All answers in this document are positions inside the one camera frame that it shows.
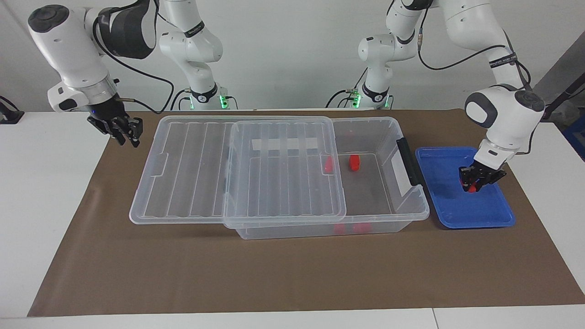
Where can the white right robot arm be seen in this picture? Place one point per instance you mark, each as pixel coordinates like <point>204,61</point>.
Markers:
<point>68,50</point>

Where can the black clamp base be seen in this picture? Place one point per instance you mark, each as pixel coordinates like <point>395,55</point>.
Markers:
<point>9,114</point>

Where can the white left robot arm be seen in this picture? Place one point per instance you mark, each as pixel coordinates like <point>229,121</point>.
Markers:
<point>507,114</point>

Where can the brown table mat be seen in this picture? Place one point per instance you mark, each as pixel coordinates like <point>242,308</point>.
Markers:
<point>274,274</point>

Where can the clear plastic storage box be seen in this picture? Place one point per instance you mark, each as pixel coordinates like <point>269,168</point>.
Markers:
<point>379,201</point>

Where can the blue plastic tray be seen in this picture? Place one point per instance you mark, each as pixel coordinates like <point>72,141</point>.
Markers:
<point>452,205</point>

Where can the red block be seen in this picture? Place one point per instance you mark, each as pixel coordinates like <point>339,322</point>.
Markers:
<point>473,187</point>
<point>339,229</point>
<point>354,163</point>
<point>328,165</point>

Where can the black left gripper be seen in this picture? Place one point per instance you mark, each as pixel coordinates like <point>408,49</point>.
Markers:
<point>482,171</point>

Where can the clear plastic box lid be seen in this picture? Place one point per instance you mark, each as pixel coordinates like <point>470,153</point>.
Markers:
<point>183,183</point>

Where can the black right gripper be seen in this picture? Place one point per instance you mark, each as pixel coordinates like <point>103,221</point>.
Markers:
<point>109,116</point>

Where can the black stand pole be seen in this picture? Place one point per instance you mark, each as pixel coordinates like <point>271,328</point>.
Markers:
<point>564,93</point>

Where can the black box latch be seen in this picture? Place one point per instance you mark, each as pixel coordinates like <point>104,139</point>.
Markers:
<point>410,162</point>

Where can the blue crate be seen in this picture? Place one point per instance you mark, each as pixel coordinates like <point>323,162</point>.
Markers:
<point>577,137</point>

